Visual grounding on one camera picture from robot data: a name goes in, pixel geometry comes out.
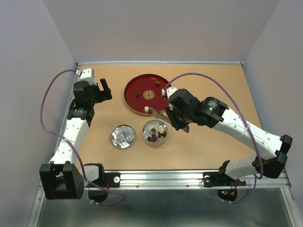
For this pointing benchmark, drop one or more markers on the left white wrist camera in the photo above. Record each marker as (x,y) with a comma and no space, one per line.
(88,76)

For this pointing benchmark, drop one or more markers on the brown block chocolate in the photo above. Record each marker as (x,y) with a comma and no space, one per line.
(154,136)

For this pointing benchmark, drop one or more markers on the silver metal tongs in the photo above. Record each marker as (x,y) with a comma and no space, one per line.
(162,117)

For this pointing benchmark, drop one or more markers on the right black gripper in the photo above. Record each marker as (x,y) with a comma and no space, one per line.
(171,113)

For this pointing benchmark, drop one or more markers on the aluminium mounting rail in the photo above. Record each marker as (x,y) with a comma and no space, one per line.
(170,179)

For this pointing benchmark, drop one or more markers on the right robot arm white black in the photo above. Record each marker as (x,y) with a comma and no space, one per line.
(271,150)

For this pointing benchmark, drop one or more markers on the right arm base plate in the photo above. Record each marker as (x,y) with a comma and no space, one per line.
(215,179)

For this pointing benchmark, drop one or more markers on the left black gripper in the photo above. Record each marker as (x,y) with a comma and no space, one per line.
(104,95)

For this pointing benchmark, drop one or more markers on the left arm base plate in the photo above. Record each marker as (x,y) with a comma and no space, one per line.
(109,180)

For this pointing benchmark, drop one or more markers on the silver tin lid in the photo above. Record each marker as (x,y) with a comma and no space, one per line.
(123,136)

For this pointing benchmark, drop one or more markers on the round silver tin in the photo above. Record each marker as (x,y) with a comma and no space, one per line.
(159,143)

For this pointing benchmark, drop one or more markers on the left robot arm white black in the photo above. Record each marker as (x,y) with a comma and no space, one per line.
(65,176)

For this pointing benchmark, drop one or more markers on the red round tray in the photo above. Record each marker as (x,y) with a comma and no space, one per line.
(150,93)

